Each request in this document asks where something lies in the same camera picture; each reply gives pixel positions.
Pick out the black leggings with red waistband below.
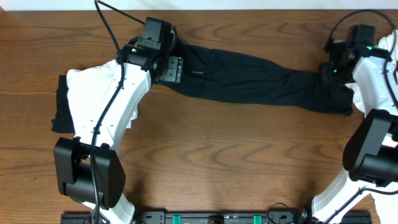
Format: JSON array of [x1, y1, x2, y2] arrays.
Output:
[[161, 40, 353, 116]]

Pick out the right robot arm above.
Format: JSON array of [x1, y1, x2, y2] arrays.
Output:
[[302, 24, 397, 223]]

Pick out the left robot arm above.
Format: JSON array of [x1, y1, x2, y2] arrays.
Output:
[[54, 17, 183, 223]]

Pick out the crumpled white shirt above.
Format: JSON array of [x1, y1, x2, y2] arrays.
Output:
[[345, 29, 398, 224]]

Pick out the folded white garment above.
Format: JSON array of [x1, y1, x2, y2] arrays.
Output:
[[67, 60, 121, 136]]

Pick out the folded black garment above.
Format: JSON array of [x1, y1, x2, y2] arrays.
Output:
[[51, 75, 75, 134]]

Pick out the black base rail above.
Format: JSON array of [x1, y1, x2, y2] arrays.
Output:
[[60, 205, 373, 224]]

